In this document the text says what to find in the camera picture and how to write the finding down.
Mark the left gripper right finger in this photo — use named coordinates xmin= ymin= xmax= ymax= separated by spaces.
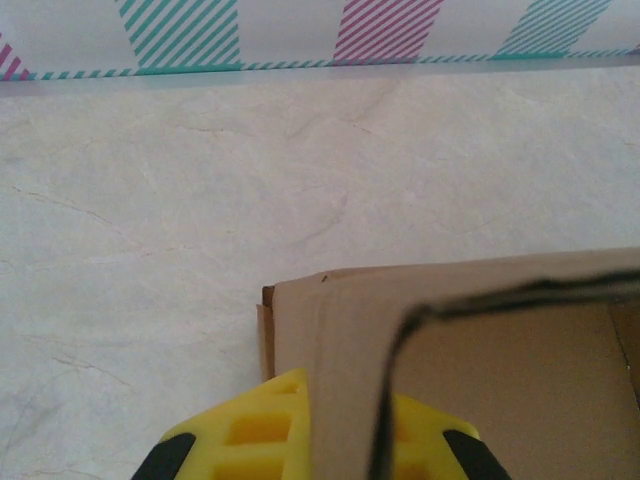
xmin=387 ymin=394 xmax=512 ymax=480

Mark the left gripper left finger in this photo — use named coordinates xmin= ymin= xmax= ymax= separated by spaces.
xmin=132 ymin=368 xmax=314 ymax=480

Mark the brown cardboard box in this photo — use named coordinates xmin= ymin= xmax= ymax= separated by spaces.
xmin=256 ymin=246 xmax=640 ymax=480

